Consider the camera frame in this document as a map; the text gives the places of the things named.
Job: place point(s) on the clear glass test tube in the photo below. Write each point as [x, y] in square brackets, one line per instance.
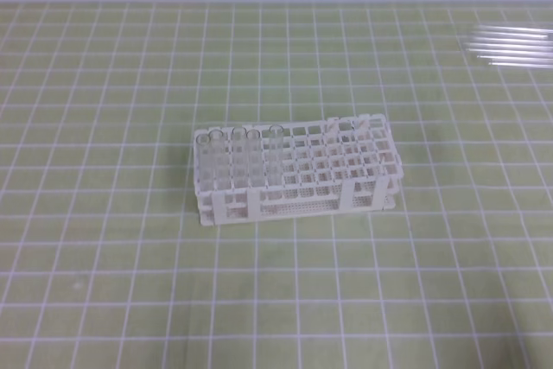
[255, 158]
[517, 56]
[220, 160]
[525, 42]
[524, 32]
[205, 162]
[239, 157]
[506, 48]
[275, 155]
[536, 64]

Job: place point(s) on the white plastic test tube rack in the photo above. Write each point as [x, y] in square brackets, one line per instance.
[338, 165]

